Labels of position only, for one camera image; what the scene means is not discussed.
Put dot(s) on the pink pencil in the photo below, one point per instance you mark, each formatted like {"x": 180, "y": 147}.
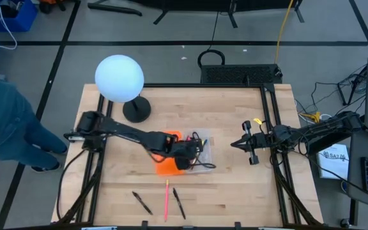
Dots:
{"x": 166, "y": 201}

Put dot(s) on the plain black pen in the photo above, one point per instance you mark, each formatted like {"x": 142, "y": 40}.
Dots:
{"x": 179, "y": 203}

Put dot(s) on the black pen with rubber grip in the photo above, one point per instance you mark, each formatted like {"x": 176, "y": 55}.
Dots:
{"x": 142, "y": 203}

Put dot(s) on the black aluminium table frame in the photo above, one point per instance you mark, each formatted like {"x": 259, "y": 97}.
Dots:
{"x": 203, "y": 85}

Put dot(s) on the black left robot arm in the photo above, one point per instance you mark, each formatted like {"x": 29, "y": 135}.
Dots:
{"x": 123, "y": 129}

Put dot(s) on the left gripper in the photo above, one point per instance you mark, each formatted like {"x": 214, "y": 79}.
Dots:
{"x": 185, "y": 150}

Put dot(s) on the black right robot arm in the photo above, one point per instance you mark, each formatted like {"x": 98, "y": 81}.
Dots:
{"x": 321, "y": 129}

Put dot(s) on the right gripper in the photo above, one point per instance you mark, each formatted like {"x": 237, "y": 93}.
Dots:
{"x": 257, "y": 140}

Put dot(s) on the white paper booklet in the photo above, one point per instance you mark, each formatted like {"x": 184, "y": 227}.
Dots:
{"x": 334, "y": 161}

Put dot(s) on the white globe lamp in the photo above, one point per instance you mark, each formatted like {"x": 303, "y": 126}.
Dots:
{"x": 119, "y": 78}

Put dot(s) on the black perforated computer case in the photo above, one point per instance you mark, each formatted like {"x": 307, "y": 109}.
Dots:
{"x": 241, "y": 74}

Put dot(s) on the orange perforated tray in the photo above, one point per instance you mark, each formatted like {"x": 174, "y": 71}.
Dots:
{"x": 168, "y": 167}

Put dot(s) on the black floor stand bar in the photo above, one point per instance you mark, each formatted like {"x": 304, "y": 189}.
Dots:
{"x": 113, "y": 8}

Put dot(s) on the black partition curtain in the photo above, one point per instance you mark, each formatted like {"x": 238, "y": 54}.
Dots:
{"x": 203, "y": 4}

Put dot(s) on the clear plastic supply box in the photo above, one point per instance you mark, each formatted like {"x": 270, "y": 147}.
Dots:
{"x": 207, "y": 153}

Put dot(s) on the person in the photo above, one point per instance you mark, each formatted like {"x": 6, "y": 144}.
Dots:
{"x": 5, "y": 121}

